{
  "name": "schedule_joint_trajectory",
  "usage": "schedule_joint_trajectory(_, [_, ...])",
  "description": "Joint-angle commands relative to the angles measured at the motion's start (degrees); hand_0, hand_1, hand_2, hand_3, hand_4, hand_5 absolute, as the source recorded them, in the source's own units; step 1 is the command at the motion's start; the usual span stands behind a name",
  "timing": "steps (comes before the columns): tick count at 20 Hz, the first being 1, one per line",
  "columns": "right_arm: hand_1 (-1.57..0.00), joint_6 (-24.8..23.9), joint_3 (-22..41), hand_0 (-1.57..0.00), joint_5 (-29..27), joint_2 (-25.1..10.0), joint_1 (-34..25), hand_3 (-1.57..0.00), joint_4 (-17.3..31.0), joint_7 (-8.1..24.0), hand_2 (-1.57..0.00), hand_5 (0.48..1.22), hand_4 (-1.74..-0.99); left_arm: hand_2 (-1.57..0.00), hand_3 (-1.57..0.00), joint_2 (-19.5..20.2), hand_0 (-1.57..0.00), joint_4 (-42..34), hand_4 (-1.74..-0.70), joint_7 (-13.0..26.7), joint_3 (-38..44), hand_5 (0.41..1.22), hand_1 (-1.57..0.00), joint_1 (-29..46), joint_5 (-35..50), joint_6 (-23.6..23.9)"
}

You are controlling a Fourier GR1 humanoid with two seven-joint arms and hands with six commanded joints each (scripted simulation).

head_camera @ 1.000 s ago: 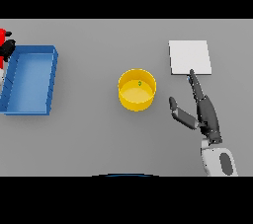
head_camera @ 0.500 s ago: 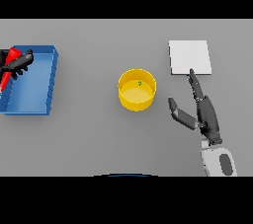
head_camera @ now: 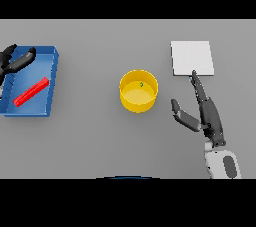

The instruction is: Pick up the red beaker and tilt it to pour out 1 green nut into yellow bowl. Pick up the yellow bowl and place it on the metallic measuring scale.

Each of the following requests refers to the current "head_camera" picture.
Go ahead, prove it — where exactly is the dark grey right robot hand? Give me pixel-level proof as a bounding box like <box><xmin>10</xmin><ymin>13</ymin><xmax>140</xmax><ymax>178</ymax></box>
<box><xmin>170</xmin><ymin>69</ymin><xmax>227</xmax><ymax>148</ymax></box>

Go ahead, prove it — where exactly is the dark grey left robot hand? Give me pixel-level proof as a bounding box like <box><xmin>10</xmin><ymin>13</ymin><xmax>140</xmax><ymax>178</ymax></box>
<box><xmin>0</xmin><ymin>43</ymin><xmax>37</xmax><ymax>87</ymax></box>

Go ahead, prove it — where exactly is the red beaker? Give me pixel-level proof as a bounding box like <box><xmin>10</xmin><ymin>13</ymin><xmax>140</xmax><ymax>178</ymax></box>
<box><xmin>13</xmin><ymin>76</ymin><xmax>51</xmax><ymax>108</ymax></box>

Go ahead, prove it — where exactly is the pale square scale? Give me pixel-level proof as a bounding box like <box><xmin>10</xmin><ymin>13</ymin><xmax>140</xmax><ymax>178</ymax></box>
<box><xmin>170</xmin><ymin>40</ymin><xmax>215</xmax><ymax>77</ymax></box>

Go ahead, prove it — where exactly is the yellow bowl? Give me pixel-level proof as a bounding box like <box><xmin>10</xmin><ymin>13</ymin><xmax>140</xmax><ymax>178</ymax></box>
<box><xmin>119</xmin><ymin>69</ymin><xmax>159</xmax><ymax>114</ymax></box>

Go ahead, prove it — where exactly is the blue tray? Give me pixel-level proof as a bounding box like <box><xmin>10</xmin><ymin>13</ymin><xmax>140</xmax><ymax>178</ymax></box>
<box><xmin>0</xmin><ymin>45</ymin><xmax>60</xmax><ymax>118</ymax></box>

